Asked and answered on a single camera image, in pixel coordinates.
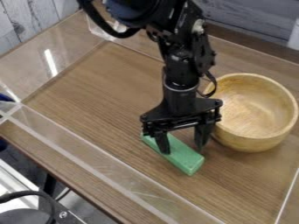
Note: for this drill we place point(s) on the clear acrylic corner bracket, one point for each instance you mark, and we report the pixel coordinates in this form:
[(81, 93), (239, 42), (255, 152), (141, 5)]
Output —
[(99, 32)]

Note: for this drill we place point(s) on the clear acrylic front wall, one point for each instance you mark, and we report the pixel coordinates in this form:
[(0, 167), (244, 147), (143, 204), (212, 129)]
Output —
[(85, 135)]

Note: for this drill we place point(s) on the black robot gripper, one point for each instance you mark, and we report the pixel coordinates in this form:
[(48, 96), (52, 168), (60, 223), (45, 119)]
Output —
[(180, 111)]

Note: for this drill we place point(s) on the light wooden bowl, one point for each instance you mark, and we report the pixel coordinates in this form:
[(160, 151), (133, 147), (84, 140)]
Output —
[(259, 112)]

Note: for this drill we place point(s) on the green rectangular block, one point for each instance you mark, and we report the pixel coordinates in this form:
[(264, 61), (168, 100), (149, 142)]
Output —
[(184, 158)]

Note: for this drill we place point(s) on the blue object at left edge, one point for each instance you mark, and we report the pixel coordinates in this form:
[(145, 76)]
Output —
[(5, 98)]

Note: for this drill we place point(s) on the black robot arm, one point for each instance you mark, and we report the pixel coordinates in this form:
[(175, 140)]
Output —
[(173, 24)]

